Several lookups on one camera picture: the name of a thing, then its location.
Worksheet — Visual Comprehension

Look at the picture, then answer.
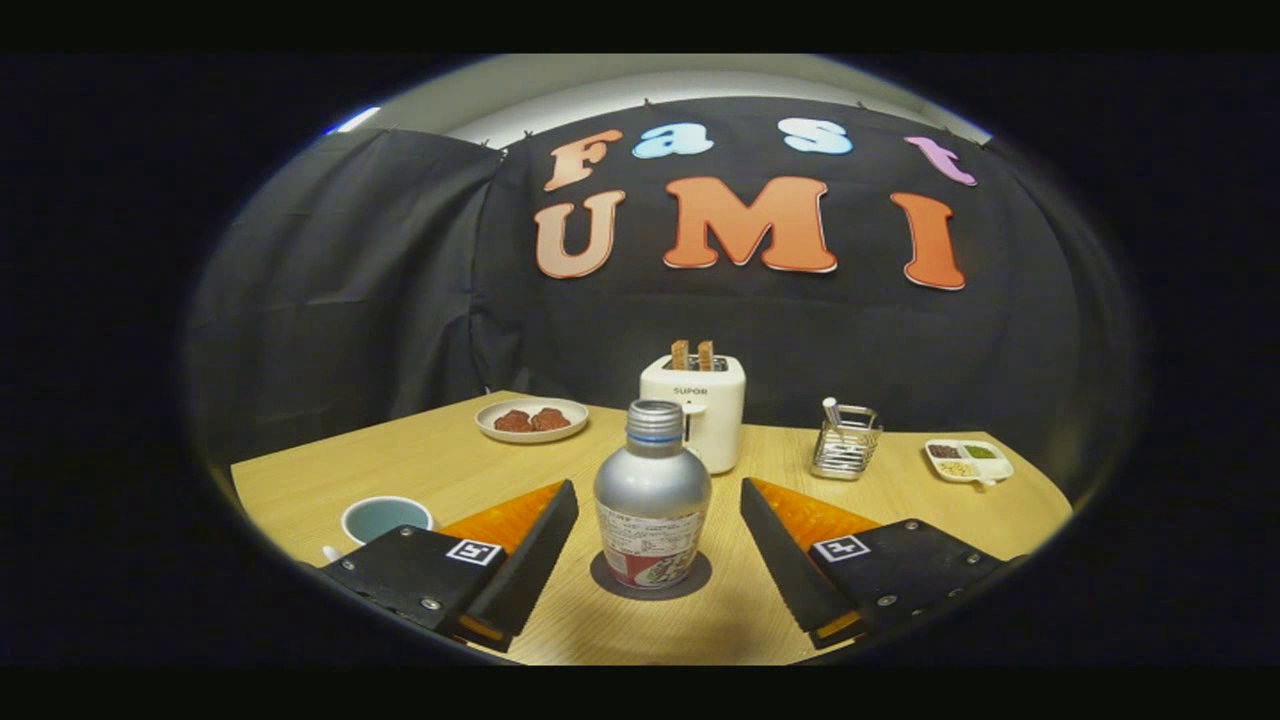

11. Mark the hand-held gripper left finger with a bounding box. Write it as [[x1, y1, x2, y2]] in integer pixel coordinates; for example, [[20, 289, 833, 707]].
[[318, 479, 581, 653]]

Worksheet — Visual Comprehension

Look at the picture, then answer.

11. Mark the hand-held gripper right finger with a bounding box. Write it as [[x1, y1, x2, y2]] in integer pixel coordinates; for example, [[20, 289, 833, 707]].
[[740, 477, 1007, 650]]

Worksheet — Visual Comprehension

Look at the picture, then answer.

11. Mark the dark round coaster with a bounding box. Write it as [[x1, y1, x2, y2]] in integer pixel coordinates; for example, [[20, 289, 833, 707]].
[[590, 548, 713, 601]]

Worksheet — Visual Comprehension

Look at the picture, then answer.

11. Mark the silver juice bottle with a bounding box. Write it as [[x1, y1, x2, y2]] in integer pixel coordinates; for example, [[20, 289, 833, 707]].
[[593, 399, 713, 589]]

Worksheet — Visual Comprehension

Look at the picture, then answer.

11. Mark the white cup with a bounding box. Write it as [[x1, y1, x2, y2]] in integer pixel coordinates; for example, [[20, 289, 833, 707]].
[[322, 495, 441, 565]]

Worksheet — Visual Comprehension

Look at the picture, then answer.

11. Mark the wooden table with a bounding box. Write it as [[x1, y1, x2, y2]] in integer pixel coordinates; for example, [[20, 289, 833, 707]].
[[230, 390, 1074, 666]]

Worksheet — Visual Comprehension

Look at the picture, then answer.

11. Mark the white round plate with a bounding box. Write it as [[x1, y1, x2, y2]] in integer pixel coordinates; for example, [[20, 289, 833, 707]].
[[474, 397, 590, 444]]

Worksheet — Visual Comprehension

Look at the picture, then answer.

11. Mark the white toaster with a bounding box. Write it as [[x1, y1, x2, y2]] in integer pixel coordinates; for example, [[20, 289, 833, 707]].
[[640, 353, 747, 475]]

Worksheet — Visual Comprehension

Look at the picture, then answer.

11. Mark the white divided dish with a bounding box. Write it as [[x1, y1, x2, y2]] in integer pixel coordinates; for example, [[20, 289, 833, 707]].
[[924, 438, 1015, 487]]

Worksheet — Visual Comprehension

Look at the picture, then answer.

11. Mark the metal wire holder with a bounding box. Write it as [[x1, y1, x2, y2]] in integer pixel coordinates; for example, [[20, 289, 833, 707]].
[[811, 397, 884, 482]]

